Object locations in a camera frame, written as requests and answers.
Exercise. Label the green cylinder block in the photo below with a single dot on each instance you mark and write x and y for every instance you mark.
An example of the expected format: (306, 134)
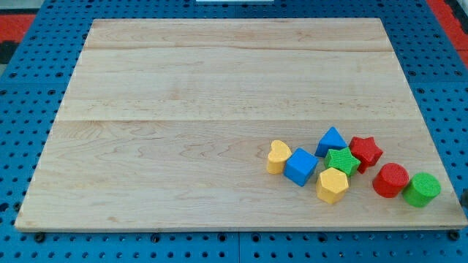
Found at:
(421, 189)

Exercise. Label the yellow hexagon block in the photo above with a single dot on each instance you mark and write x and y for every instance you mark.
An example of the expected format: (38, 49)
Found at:
(332, 184)

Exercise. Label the red cylinder block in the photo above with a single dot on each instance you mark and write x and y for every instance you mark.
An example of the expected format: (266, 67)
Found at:
(390, 180)

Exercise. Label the dark robot pusher tip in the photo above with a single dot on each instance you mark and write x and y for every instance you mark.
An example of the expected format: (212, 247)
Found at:
(464, 198)

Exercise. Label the blue cube block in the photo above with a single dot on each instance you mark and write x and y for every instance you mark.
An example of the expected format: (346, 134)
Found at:
(300, 166)

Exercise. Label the green star block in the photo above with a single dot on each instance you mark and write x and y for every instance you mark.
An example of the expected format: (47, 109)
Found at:
(342, 160)

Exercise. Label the red star block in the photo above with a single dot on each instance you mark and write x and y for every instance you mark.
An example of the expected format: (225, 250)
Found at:
(366, 151)

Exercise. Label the blue triangle block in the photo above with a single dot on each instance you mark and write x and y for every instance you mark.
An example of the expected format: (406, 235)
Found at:
(330, 140)

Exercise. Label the light wooden board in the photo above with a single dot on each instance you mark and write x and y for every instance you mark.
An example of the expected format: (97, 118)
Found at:
(166, 124)

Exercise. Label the yellow heart block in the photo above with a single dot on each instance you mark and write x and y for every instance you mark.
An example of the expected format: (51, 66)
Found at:
(277, 157)

